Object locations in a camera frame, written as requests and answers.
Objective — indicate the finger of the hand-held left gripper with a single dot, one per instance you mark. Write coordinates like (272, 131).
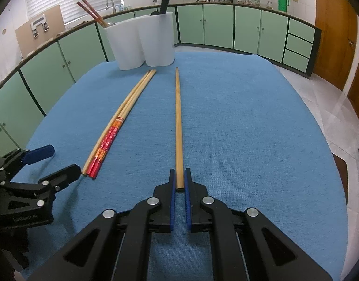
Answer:
(38, 153)
(63, 175)

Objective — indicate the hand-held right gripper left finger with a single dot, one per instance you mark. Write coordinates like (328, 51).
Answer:
(173, 202)

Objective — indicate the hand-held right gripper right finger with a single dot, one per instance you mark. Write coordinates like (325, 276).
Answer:
(187, 202)

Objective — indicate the plain bamboo chopstick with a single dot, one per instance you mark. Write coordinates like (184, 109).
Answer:
(87, 169)
(178, 123)

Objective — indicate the red patterned bamboo chopstick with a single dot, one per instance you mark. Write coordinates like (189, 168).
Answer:
(90, 14)
(94, 11)
(102, 146)
(108, 147)

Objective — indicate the white two-compartment utensil holder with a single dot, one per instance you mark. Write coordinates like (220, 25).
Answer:
(129, 44)

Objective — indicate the silver metal spoon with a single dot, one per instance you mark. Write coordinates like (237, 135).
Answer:
(110, 23)

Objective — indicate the black plastic spoon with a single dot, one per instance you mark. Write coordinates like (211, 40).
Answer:
(154, 13)

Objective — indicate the blue cloth mat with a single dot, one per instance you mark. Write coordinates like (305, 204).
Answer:
(241, 137)

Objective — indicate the brown cardboard board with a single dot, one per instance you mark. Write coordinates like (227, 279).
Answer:
(25, 39)

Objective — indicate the white device on board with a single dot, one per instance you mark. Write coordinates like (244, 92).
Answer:
(40, 25)

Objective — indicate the metal sink faucet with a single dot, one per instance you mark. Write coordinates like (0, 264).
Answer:
(110, 1)

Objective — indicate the bottles beside sink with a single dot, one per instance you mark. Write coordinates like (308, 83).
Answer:
(125, 7)

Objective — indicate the green base cabinets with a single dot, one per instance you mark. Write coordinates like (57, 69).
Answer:
(220, 26)

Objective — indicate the green thermos flask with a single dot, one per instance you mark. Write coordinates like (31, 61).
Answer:
(283, 3)

